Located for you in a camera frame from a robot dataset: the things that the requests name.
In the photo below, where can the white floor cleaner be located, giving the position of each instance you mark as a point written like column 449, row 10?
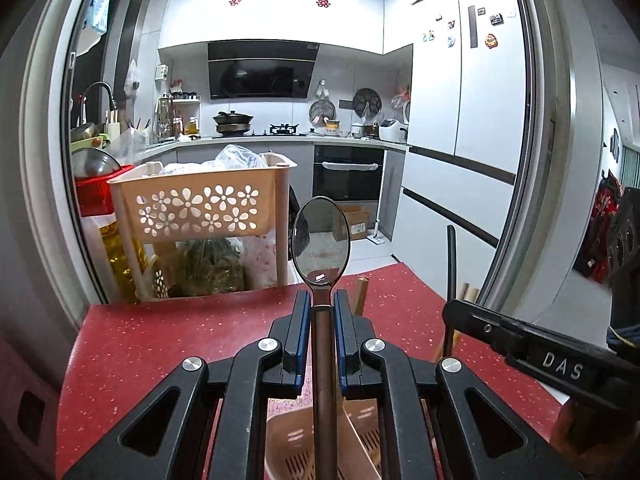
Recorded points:
column 377, row 235

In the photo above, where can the gas stove burner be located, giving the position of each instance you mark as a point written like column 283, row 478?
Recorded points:
column 285, row 129

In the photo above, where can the black wok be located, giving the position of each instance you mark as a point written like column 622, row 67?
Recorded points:
column 232, row 120

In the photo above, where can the cardboard box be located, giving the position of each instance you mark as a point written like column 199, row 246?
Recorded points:
column 357, row 222

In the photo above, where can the white rice cooker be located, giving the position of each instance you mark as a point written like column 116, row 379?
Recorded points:
column 392, row 130

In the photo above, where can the person's right hand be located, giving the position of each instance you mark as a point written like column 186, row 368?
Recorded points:
column 570, row 425

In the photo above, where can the round hanging steamer rack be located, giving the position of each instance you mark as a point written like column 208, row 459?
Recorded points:
column 321, row 111

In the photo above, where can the round divided hanging tray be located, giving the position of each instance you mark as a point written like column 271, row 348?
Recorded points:
column 366, row 101

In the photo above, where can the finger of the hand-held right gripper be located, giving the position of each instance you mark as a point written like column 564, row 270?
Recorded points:
column 625, row 336
column 480, row 325

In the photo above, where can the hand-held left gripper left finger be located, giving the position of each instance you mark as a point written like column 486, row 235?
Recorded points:
column 301, row 355

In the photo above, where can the pink plastic stool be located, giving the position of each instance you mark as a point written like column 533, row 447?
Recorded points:
column 30, row 410

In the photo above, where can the bag of green vegetables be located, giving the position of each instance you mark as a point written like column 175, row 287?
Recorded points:
column 210, row 265

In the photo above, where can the black range hood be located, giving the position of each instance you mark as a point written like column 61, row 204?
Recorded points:
column 260, row 77

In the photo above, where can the white spice rack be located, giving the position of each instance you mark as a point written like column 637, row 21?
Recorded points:
column 179, row 117

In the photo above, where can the black built-in oven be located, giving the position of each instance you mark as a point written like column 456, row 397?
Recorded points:
column 350, row 180

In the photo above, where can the yellow oil bottle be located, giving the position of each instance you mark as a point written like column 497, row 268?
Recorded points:
column 120, row 260

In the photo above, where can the grey sliding door frame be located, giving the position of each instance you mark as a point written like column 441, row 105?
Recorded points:
column 550, row 160

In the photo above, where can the beige flower cutout trolley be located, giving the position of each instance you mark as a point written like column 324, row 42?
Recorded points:
column 200, row 182

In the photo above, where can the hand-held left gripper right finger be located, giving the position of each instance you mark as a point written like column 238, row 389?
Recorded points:
column 341, row 355

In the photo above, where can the dark object with round parts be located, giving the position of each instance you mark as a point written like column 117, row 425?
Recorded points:
column 625, row 260

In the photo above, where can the beige plastic utensil holder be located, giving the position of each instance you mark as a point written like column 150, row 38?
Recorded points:
column 290, row 440

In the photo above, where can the curved kitchen faucet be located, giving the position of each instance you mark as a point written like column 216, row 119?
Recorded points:
column 100, row 87

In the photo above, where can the white refrigerator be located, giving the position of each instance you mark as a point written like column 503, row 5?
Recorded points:
column 475, row 110

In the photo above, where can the red plastic basket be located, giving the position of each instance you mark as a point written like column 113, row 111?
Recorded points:
column 92, row 195

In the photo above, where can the clear plastic bag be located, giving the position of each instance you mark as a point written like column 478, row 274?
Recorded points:
column 240, row 156

